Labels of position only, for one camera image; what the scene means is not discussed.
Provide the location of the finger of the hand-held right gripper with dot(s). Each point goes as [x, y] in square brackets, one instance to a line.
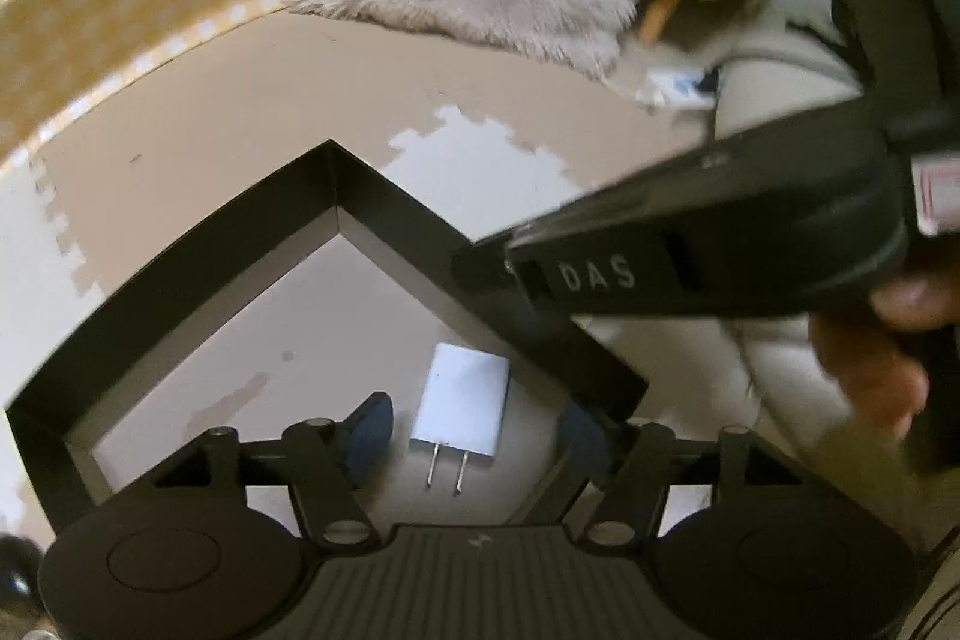
[484, 269]

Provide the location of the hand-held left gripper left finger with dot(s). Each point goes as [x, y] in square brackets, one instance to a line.
[371, 428]

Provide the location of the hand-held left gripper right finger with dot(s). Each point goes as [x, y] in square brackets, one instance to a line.
[583, 431]

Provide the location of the white charger plug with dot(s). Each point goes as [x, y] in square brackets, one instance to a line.
[461, 400]

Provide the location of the black cardboard box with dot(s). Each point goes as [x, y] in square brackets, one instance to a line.
[187, 295]

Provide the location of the person's right hand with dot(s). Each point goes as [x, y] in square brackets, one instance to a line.
[870, 377]

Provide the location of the blue and white packet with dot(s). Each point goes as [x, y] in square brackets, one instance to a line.
[675, 87]

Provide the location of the small orange object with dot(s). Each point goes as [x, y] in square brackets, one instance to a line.
[658, 14]

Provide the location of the beige and white foam mat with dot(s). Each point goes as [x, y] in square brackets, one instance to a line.
[225, 108]

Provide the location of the black round object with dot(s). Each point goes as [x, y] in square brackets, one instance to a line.
[16, 572]

